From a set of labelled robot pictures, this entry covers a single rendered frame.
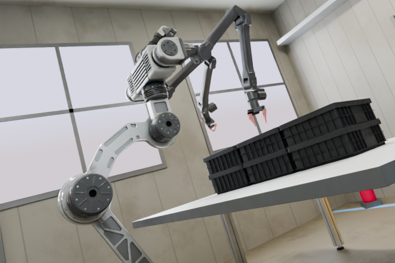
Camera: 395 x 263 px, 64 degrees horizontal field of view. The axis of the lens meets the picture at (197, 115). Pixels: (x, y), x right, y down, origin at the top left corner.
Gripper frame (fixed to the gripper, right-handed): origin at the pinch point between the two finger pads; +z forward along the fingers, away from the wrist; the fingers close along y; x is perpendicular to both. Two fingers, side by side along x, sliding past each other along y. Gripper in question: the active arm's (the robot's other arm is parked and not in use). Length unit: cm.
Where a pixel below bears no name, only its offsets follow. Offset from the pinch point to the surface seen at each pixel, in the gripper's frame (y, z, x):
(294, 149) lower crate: -6.6, 22.0, 30.9
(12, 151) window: 195, -51, -66
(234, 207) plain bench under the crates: 26, 38, 75
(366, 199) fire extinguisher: -114, 78, -217
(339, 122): -24, 18, 47
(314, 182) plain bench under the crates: 7, 37, 103
